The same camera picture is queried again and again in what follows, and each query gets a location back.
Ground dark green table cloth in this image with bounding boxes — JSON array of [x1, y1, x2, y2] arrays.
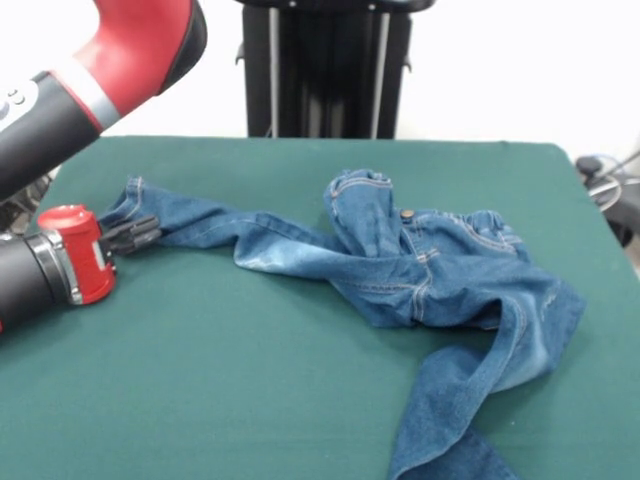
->
[[0, 134, 640, 480]]

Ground grey chair base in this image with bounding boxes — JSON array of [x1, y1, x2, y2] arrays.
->
[[574, 152, 640, 249]]

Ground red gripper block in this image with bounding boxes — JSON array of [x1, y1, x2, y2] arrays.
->
[[37, 203, 164, 305]]

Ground blue denim jeans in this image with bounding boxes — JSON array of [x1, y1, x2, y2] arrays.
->
[[97, 168, 589, 480]]

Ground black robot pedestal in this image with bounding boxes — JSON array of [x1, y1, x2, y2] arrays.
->
[[233, 0, 437, 140]]

